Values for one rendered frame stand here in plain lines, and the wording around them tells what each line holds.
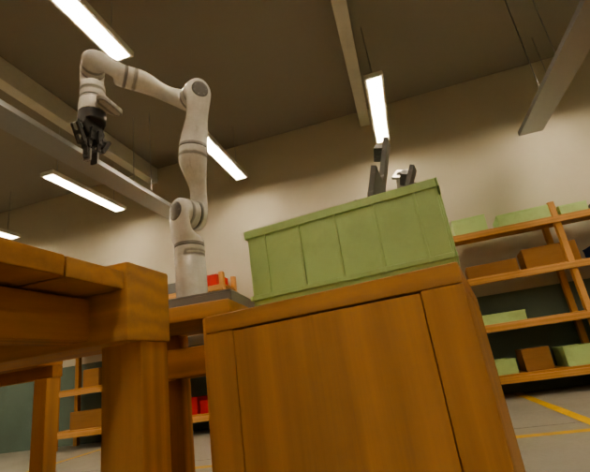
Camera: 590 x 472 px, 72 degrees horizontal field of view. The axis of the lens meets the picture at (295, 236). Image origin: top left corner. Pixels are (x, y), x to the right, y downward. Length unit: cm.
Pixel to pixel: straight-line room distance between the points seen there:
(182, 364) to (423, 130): 621
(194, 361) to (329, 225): 49
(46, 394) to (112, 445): 67
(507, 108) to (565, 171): 128
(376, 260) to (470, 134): 619
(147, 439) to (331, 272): 45
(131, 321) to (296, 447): 38
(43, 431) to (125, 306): 77
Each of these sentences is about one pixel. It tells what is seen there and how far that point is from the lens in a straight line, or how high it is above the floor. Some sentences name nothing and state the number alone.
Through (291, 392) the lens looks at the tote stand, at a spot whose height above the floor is 62.
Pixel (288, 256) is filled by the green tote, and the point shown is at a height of 88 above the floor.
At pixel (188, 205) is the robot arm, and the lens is 128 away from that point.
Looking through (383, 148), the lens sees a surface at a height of 113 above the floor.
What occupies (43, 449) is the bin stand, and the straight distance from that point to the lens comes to 153.
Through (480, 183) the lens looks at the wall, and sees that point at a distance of 659.
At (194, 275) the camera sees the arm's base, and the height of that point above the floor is 95.
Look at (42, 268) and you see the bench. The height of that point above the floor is 85.
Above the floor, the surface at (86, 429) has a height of 26.
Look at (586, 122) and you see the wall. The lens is 730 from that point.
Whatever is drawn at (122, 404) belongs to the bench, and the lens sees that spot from 87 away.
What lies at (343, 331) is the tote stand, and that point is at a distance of 75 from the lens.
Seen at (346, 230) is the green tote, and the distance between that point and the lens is 81.
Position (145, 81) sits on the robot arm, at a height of 158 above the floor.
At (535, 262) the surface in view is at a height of 150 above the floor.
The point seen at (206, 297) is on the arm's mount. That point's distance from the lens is 110.
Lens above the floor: 66
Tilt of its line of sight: 18 degrees up
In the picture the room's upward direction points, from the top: 8 degrees counter-clockwise
